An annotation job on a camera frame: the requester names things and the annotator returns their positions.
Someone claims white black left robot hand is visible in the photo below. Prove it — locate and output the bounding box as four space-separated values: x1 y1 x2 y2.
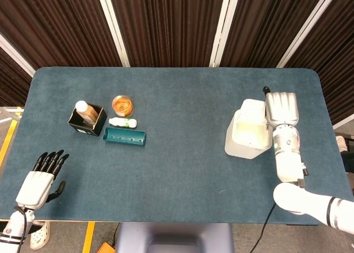
15 149 70 211

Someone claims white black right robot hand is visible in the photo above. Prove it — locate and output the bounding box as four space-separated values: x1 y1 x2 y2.
262 86 300 128

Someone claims white plastic trash bin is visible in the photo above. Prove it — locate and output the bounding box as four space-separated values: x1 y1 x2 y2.
224 98 274 160

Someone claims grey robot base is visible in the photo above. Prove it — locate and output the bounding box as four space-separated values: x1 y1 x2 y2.
114 222 235 253

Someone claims white perforated clog shoe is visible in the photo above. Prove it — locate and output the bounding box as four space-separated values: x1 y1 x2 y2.
29 221 52 250

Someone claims light sneaker of person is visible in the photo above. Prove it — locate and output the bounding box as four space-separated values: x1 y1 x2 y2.
335 135 349 153

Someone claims dark brown pleated screen panel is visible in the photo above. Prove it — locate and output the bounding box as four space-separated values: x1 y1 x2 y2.
221 0 330 69
0 47 33 107
107 0 227 68
287 0 354 126
0 0 122 71

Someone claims black cardboard box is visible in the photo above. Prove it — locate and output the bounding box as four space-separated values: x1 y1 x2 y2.
67 103 108 137

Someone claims brown juice bottle white cap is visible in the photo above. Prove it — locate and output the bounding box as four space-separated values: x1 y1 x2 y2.
75 100 100 125

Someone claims orange plastic block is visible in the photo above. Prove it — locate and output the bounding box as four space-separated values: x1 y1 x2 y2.
96 241 116 253

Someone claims teal plastic tray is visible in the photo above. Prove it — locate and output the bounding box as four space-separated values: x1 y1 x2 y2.
102 126 147 147

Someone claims clear cup with orange contents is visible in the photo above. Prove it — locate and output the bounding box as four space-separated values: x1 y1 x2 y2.
112 95 134 117

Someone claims blue-green table mat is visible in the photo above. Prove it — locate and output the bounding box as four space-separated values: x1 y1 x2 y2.
0 66 354 226

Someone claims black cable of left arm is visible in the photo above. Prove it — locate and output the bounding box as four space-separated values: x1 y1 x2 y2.
14 205 28 253

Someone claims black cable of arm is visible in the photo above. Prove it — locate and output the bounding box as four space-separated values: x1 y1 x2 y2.
14 205 28 253
253 203 277 253

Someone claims white screen frame post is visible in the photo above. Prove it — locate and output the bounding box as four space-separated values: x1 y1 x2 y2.
209 0 244 68
0 33 37 77
275 0 343 69
95 0 131 68

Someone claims black cable under table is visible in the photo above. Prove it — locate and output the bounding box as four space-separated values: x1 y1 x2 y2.
111 222 121 245

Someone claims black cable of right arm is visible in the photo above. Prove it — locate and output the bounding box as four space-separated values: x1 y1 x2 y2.
253 203 277 253

